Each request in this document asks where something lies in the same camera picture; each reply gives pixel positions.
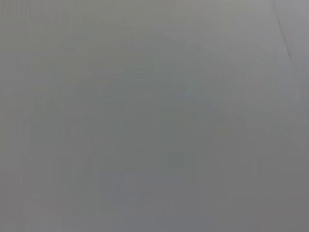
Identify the white table cloth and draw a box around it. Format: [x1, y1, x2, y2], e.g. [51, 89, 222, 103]
[0, 0, 309, 232]

